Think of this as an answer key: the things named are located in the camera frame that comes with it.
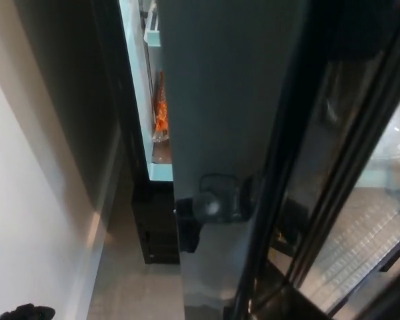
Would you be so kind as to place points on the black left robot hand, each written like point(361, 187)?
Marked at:
point(28, 313)

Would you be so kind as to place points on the glass refrigerator door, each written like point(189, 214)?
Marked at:
point(220, 100)

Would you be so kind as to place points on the black glass-door refrigerator cabinet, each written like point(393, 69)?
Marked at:
point(155, 233)

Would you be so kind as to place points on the clear bag of carrots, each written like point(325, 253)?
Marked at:
point(161, 116)

